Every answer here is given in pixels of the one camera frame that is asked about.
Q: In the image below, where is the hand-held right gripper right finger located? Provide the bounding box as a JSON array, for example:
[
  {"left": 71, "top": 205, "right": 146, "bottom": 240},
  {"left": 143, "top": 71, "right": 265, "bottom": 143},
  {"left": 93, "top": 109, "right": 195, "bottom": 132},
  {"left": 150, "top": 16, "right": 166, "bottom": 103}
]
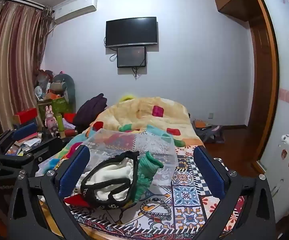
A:
[{"left": 193, "top": 145, "right": 277, "bottom": 240}]

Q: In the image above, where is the grey green plush toy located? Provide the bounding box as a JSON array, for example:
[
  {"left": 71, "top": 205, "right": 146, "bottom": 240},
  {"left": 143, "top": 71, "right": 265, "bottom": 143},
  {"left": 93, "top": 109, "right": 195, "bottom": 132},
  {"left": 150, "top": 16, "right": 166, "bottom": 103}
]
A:
[{"left": 52, "top": 73, "right": 76, "bottom": 103}]

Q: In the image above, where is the striped red curtain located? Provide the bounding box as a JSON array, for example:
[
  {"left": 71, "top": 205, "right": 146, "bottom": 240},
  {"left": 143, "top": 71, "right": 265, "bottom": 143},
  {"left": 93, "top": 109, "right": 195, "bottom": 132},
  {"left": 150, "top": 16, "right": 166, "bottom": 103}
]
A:
[{"left": 0, "top": 0, "right": 53, "bottom": 133}]

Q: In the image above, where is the black monitor cable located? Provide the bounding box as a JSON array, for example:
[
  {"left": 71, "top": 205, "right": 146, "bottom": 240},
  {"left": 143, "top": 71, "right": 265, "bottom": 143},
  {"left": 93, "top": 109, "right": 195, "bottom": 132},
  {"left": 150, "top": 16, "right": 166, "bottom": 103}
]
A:
[{"left": 131, "top": 66, "right": 142, "bottom": 80}]

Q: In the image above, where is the white air conditioner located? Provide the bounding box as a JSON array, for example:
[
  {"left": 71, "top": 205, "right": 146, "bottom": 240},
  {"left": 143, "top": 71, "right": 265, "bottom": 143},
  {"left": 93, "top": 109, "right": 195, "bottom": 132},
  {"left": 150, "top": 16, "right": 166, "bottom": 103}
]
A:
[{"left": 53, "top": 0, "right": 98, "bottom": 26}]

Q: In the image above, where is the dark purple jacket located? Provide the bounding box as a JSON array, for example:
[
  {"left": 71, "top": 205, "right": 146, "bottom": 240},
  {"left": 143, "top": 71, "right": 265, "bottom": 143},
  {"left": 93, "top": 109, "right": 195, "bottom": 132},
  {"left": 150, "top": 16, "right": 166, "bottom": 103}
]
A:
[{"left": 73, "top": 93, "right": 108, "bottom": 131}]

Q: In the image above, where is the green knitted sock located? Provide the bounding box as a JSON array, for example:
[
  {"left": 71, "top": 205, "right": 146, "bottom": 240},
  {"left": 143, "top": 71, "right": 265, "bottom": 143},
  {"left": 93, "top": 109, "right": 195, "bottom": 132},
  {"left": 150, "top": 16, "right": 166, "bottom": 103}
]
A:
[{"left": 134, "top": 151, "right": 164, "bottom": 203}]

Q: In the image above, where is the large black wall television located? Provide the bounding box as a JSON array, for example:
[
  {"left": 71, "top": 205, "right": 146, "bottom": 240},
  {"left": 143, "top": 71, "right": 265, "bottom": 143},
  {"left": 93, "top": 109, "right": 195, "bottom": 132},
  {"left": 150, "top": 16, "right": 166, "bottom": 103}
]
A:
[{"left": 105, "top": 16, "right": 159, "bottom": 48}]

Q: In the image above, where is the wooden wardrobe with frosted door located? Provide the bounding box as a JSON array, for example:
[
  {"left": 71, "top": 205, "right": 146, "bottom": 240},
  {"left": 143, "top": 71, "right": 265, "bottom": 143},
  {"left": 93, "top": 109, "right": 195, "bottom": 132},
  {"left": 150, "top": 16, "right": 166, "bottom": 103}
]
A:
[{"left": 212, "top": 0, "right": 289, "bottom": 174}]

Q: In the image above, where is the patterned bed sheet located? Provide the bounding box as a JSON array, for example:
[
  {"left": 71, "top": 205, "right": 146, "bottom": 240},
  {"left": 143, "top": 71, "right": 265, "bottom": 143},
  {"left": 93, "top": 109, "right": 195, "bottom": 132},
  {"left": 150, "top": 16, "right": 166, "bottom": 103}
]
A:
[{"left": 38, "top": 144, "right": 247, "bottom": 237}]

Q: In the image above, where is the white garment with black trim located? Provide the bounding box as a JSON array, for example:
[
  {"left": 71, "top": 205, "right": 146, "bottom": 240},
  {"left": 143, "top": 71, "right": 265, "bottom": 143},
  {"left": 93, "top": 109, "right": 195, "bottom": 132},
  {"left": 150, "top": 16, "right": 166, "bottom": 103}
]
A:
[{"left": 80, "top": 151, "right": 140, "bottom": 209}]

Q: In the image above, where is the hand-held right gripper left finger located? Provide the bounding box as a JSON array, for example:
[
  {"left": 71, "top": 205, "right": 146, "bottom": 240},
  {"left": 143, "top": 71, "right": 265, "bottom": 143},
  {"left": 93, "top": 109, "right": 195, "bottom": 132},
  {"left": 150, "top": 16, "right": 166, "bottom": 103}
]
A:
[{"left": 7, "top": 145, "right": 91, "bottom": 240}]

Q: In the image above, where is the yellow blanket with colourful patches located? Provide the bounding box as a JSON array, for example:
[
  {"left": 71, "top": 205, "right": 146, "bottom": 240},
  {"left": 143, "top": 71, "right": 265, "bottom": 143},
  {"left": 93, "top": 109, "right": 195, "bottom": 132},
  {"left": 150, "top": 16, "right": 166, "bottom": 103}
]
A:
[{"left": 58, "top": 96, "right": 203, "bottom": 159}]

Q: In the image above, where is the clear plastic storage box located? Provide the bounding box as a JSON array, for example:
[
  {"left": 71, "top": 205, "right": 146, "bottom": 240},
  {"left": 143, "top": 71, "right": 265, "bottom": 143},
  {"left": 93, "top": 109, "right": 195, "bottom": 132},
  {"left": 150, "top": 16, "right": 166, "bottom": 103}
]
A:
[{"left": 81, "top": 127, "right": 179, "bottom": 182}]

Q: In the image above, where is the green paper bag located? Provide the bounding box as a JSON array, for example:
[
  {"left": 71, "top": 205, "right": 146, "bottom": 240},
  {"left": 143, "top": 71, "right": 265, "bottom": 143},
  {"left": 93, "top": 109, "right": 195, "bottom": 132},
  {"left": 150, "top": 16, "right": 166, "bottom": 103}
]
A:
[{"left": 51, "top": 96, "right": 74, "bottom": 115}]

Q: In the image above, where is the small black wall monitor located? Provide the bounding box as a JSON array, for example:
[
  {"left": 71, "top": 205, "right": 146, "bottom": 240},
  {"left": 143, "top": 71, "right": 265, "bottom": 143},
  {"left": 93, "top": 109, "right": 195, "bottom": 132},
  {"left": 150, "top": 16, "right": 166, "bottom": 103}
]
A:
[{"left": 117, "top": 45, "right": 147, "bottom": 68}]

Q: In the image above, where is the pink bunny figure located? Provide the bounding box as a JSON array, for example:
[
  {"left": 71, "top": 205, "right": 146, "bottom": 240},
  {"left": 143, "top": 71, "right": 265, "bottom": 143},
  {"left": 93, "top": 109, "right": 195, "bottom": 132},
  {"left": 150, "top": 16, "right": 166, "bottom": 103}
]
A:
[{"left": 45, "top": 105, "right": 58, "bottom": 132}]

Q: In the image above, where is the white cabinet with stickers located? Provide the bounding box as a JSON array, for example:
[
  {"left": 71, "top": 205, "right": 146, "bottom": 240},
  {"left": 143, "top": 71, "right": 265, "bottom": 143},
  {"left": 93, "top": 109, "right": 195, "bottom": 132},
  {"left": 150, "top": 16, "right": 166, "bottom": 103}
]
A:
[{"left": 269, "top": 132, "right": 289, "bottom": 223}]

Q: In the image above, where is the curtain rail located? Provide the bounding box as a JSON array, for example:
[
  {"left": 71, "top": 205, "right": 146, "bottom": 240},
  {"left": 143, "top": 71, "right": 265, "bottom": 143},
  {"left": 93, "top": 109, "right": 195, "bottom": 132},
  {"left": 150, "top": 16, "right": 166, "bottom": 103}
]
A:
[{"left": 0, "top": 0, "right": 47, "bottom": 10}]

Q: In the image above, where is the red box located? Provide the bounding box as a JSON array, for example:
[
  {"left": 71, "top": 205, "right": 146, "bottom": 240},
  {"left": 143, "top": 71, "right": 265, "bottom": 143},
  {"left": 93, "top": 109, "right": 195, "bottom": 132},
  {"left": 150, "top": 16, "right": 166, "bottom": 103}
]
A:
[{"left": 13, "top": 108, "right": 38, "bottom": 125}]

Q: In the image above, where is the yellow green plush toy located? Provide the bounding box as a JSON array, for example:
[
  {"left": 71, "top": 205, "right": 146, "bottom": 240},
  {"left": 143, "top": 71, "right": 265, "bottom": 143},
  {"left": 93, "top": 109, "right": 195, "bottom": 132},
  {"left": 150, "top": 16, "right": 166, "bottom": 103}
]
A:
[{"left": 118, "top": 93, "right": 139, "bottom": 103}]

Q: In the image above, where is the grey bag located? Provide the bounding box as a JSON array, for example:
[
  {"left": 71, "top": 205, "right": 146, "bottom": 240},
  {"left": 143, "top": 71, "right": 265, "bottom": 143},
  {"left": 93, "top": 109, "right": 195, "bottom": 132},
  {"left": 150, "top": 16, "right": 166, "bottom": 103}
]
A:
[{"left": 193, "top": 122, "right": 225, "bottom": 143}]

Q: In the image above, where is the pile of papers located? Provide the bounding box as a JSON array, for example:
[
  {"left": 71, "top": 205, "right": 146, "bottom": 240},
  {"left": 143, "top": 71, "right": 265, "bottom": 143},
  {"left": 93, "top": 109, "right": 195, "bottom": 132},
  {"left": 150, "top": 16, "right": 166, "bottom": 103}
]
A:
[{"left": 5, "top": 137, "right": 43, "bottom": 156}]

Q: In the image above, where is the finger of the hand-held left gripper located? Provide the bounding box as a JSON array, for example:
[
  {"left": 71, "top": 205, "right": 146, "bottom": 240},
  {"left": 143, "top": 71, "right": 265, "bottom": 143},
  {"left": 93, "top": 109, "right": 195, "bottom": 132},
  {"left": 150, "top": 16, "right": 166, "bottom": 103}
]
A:
[
  {"left": 36, "top": 136, "right": 64, "bottom": 157},
  {"left": 9, "top": 123, "right": 39, "bottom": 143}
]

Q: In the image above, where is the black and white beaded bracelet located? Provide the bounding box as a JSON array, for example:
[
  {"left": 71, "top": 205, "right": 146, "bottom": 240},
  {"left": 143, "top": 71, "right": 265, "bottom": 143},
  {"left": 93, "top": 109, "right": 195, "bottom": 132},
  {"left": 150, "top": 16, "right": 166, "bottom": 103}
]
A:
[{"left": 140, "top": 197, "right": 172, "bottom": 217}]

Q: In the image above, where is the red cloth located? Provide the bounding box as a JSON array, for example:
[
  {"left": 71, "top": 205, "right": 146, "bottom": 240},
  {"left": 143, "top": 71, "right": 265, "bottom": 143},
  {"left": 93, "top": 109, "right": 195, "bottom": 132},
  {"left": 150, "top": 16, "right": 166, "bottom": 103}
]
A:
[{"left": 63, "top": 193, "right": 93, "bottom": 208}]

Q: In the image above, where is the green bottle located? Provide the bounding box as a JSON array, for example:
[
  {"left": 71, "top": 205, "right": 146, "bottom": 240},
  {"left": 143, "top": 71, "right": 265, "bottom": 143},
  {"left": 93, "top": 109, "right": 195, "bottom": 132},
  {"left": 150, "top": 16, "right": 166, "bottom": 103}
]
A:
[{"left": 56, "top": 113, "right": 65, "bottom": 132}]

